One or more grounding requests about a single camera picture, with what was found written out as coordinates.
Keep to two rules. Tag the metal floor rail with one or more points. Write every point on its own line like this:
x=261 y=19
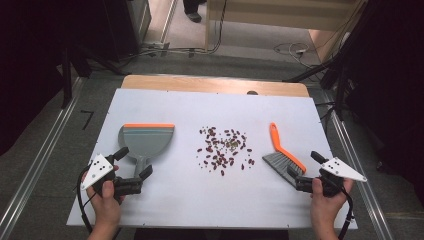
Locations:
x=168 y=23
x=36 y=156
x=361 y=186

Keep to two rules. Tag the orange brush with grey bristles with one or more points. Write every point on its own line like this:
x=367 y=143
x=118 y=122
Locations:
x=281 y=160

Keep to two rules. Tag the grey cabinet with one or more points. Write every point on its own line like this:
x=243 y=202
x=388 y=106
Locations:
x=140 y=20

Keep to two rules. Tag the white table board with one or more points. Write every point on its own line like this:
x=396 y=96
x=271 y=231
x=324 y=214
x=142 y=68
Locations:
x=206 y=196

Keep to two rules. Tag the person's right hand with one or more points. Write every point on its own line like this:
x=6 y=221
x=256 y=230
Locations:
x=326 y=208

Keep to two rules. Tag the heap of red beans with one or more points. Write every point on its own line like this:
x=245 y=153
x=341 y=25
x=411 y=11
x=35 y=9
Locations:
x=221 y=150

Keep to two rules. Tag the person's left hand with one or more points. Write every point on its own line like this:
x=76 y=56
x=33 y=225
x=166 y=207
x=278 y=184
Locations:
x=106 y=208

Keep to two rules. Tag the wooden table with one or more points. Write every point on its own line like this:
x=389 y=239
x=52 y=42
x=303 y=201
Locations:
x=200 y=84

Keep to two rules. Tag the black tripod stand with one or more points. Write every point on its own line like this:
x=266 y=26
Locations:
x=340 y=83
x=66 y=80

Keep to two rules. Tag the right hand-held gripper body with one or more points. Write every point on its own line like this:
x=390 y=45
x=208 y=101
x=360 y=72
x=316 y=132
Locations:
x=343 y=170

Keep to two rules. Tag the beige wooden furniture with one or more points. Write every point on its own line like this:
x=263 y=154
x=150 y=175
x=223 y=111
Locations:
x=266 y=13

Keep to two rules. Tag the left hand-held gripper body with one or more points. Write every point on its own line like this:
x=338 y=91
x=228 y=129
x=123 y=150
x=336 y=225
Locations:
x=98 y=168

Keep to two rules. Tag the grey dustpan with orange edge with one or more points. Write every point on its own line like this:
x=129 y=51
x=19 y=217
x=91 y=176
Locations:
x=146 y=141

